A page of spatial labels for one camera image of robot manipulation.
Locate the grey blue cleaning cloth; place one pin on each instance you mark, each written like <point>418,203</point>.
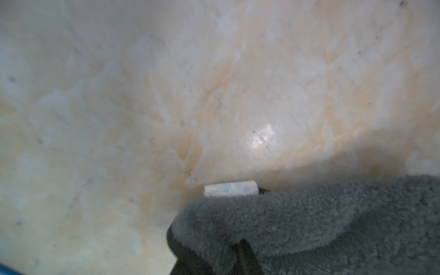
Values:
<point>371,227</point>

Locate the blue rubber boot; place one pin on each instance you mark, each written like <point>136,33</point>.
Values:
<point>4,270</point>

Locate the white cloth label tag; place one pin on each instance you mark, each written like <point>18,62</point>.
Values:
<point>231,189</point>

